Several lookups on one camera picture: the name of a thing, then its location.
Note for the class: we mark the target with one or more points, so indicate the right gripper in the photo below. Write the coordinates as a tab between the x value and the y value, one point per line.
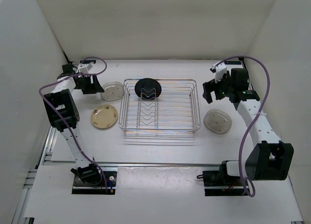
211	86

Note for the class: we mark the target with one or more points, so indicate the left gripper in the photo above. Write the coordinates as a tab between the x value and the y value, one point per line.
93	88

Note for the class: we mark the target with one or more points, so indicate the clear glass plate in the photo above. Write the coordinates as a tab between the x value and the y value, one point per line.
113	91
217	121

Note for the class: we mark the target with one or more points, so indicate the black round plate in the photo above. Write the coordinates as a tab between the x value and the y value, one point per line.
148	89

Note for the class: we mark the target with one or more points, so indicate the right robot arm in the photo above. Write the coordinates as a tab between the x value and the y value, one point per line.
270	158

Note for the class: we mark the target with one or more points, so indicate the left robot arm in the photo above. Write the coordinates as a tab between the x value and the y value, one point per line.
63	115

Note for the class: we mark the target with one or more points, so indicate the right blue corner label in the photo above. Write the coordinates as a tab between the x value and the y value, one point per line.
233	62

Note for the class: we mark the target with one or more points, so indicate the beige ceramic plate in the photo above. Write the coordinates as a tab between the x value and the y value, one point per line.
104	116

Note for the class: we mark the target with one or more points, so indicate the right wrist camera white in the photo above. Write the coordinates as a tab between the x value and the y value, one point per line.
219	70

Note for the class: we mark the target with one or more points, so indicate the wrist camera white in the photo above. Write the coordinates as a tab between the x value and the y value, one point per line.
85	68
219	70

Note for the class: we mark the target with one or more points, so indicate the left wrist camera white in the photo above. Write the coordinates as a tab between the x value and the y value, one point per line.
85	68

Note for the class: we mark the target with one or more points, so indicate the wire dish rack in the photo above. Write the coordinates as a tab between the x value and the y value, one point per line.
175	110

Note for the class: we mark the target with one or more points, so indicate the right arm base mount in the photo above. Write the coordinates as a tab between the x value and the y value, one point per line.
217	183

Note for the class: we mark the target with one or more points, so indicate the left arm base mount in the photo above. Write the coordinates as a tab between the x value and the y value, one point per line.
98	186

